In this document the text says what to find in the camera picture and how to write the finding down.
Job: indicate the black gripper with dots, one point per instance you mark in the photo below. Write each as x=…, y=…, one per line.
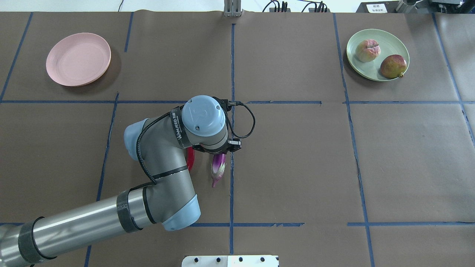
x=212, y=151

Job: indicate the purple eggplant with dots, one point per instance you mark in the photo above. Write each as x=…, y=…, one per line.
x=217, y=168

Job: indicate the red chili pepper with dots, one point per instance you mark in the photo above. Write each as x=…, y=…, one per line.
x=190, y=157

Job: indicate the pink peach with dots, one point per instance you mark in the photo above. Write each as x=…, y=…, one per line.
x=367, y=50

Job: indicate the red yellow apple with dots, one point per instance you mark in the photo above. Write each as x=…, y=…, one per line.
x=393, y=66

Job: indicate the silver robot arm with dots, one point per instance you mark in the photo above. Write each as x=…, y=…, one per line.
x=168, y=197

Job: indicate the pink plate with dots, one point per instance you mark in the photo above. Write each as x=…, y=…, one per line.
x=78, y=59

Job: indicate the white label card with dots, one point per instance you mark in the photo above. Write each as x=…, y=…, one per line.
x=376, y=8

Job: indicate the white pedestal column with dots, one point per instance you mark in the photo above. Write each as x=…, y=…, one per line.
x=231, y=261

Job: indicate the aluminium frame post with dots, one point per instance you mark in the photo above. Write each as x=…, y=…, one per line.
x=232, y=8

